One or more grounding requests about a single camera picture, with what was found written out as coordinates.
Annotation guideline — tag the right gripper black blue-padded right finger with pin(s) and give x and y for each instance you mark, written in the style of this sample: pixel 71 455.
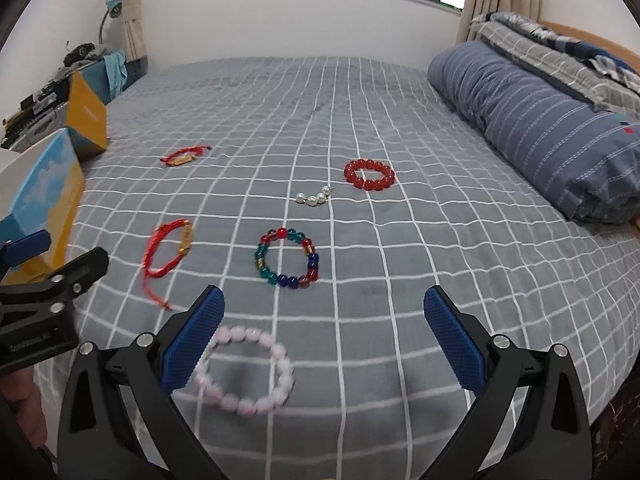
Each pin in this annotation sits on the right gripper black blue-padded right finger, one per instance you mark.
pixel 551 438

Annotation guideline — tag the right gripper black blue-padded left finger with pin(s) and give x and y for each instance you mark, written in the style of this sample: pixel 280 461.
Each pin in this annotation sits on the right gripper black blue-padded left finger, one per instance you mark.
pixel 118 420

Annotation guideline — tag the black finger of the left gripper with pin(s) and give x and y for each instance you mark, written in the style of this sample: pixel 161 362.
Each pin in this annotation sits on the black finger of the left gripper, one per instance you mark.
pixel 72 280

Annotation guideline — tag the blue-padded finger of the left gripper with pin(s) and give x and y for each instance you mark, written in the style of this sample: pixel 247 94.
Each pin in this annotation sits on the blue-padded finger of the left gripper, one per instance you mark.
pixel 15 252

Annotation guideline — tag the person's left hand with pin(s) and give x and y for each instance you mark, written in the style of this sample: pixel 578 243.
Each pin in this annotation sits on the person's left hand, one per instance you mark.
pixel 21 391

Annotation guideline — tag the white cardboard box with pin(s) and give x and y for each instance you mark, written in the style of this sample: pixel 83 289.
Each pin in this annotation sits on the white cardboard box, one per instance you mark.
pixel 41 188

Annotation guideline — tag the grey suitcase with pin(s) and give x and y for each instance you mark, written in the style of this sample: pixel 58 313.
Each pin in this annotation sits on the grey suitcase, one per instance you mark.
pixel 39 129

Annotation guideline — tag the stack of dark items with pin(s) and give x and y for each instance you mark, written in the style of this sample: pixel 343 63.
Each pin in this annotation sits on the stack of dark items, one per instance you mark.
pixel 45 103

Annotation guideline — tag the teal suitcase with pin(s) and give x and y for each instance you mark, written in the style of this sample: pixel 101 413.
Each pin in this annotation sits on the teal suitcase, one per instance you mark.
pixel 95 76

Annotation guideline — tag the black headphones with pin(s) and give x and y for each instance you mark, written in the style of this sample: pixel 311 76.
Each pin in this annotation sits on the black headphones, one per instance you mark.
pixel 80 53

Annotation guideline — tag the light blue cloth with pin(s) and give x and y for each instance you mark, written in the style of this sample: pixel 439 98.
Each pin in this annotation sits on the light blue cloth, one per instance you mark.
pixel 116 72

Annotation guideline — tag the blue desk lamp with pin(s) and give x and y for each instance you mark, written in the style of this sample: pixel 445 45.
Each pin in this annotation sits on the blue desk lamp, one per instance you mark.
pixel 113 10

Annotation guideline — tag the blue striped folded duvet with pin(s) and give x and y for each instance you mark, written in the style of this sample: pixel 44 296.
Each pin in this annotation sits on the blue striped folded duvet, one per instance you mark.
pixel 585 163

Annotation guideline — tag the grey checked bed sheet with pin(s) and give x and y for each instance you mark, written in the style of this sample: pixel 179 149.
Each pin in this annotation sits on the grey checked bed sheet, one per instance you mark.
pixel 327 195

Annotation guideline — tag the beige left curtain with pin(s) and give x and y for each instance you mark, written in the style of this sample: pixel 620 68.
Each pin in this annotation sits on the beige left curtain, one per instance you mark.
pixel 132 30

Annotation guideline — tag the grey plaid pillow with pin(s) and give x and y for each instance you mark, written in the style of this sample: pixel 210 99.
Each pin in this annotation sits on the grey plaid pillow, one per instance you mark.
pixel 566 72

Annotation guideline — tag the blue patterned pillow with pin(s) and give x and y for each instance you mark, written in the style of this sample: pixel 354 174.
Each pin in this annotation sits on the blue patterned pillow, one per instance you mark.
pixel 604 63

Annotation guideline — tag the wooden headboard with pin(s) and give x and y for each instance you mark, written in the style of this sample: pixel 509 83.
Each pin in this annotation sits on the wooden headboard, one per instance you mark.
pixel 630 57

